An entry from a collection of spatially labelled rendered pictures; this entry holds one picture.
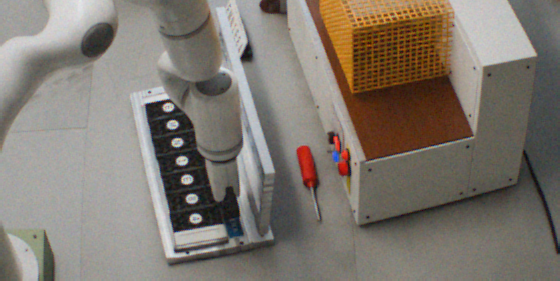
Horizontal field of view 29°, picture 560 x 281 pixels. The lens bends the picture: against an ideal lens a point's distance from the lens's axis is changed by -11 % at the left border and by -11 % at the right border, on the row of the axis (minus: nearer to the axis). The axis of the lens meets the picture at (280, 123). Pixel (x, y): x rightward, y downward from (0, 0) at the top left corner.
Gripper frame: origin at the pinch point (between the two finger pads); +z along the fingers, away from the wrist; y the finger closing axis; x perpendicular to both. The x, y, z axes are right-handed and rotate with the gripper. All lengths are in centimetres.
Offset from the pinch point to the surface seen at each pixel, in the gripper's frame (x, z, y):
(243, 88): 6.6, -17.0, -10.9
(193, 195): -6.1, 1.0, -3.2
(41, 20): -34, 4, -68
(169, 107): -6.6, 1.0, -26.9
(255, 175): 5.6, -6.1, 0.8
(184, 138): -5.0, 1.1, -17.9
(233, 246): -1.2, 2.3, 9.7
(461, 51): 45, -28, 0
